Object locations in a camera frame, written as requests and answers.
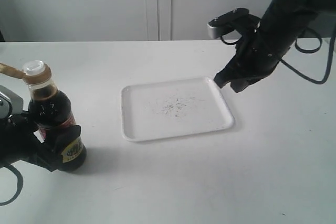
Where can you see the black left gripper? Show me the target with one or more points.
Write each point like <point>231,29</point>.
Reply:
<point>60,150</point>

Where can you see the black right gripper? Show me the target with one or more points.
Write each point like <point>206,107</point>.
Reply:
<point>257,55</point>

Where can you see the dark soy sauce bottle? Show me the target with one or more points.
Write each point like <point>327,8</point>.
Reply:
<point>48,106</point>

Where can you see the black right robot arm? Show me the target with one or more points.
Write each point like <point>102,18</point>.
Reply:
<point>294,17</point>

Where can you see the white plastic tray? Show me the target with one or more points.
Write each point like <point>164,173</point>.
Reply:
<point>175,108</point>

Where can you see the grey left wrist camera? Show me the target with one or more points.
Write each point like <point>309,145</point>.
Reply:
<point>11,103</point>

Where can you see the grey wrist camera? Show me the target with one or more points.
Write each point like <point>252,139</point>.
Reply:
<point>239,20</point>
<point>11,103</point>

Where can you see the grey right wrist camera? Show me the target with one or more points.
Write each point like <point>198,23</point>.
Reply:
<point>239,20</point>

